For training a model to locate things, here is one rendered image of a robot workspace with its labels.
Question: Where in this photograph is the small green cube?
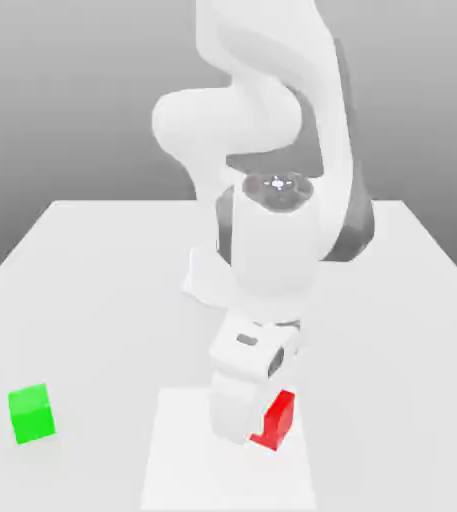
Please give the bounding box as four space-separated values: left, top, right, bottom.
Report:
7 382 58 446

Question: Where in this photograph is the small red cube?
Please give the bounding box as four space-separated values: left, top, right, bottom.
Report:
248 389 296 452

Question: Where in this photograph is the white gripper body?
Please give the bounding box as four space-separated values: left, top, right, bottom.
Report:
208 370 265 446

